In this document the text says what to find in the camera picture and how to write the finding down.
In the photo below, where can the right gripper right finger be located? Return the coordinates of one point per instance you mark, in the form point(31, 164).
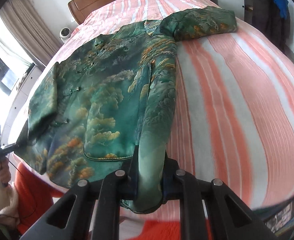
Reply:
point(210, 210)

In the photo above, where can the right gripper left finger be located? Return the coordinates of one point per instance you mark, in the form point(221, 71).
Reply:
point(89, 209)

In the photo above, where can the green landscape print silk jacket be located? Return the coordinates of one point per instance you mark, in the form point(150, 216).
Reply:
point(112, 98)

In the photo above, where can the cream knit sleeve forearm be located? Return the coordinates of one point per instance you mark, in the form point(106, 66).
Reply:
point(9, 206)

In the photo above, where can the left hand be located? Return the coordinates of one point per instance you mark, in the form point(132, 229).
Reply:
point(5, 175)

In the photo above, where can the white window bench cabinet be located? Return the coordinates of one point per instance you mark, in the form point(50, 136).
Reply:
point(17, 99)

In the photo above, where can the window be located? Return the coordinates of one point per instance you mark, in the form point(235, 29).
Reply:
point(15, 63)

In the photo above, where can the pink striped bed sheet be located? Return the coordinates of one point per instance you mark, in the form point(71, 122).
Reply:
point(234, 106)

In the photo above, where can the beige curtain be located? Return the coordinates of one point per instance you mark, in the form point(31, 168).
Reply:
point(25, 24)

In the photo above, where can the black jacket hanging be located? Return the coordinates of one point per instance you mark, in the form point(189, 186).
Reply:
point(266, 18)

